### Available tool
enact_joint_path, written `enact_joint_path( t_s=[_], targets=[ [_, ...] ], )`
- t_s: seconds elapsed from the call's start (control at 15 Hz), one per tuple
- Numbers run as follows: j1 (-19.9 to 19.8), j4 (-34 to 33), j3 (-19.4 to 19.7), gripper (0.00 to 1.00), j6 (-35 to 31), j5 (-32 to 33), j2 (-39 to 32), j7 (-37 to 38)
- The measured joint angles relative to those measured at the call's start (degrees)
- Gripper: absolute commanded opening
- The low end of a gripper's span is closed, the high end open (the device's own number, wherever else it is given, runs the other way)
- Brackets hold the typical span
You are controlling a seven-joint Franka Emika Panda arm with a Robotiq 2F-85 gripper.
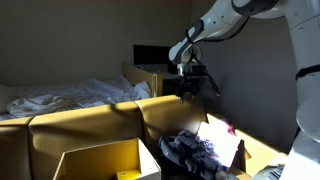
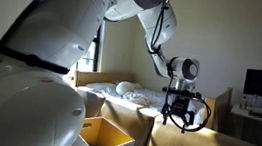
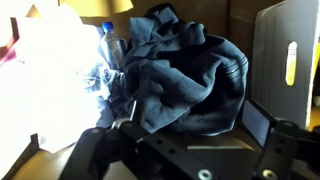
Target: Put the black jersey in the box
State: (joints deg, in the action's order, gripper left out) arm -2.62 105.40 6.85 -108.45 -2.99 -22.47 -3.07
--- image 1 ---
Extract white striped printed package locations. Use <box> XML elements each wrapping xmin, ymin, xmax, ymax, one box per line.
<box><xmin>254</xmin><ymin>162</ymin><xmax>285</xmax><ymax>180</ymax></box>

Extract yellow item inside box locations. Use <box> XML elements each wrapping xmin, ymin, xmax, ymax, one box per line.
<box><xmin>115</xmin><ymin>169</ymin><xmax>142</xmax><ymax>180</ymax></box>

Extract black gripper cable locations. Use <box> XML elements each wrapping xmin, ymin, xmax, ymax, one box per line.
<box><xmin>190</xmin><ymin>49</ymin><xmax>222</xmax><ymax>98</ymax></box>

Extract black jersey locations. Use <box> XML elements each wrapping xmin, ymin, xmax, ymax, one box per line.
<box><xmin>157</xmin><ymin>129</ymin><xmax>231</xmax><ymax>180</ymax></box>

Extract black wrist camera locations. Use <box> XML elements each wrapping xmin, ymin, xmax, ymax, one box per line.
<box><xmin>186</xmin><ymin>64</ymin><xmax>208</xmax><ymax>80</ymax></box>

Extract white paper sheet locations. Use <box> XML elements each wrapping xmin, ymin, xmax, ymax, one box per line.
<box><xmin>196</xmin><ymin>121</ymin><xmax>242</xmax><ymax>168</ymax></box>

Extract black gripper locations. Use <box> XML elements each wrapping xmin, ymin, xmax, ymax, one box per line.
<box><xmin>175</xmin><ymin>63</ymin><xmax>203</xmax><ymax>104</ymax></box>

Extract open cardboard storage box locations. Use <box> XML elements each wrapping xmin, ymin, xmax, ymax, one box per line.
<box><xmin>52</xmin><ymin>137</ymin><xmax>162</xmax><ymax>180</ymax></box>

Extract black monitor screen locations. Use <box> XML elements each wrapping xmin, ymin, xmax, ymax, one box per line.
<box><xmin>132</xmin><ymin>44</ymin><xmax>175</xmax><ymax>67</ymax></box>

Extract white crumpled bed sheets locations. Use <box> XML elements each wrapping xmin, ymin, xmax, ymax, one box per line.
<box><xmin>6</xmin><ymin>75</ymin><xmax>153</xmax><ymax>119</ymax></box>

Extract wooden bed white bedding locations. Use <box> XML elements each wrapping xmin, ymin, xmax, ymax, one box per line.
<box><xmin>121</xmin><ymin>61</ymin><xmax>164</xmax><ymax>100</ymax></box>

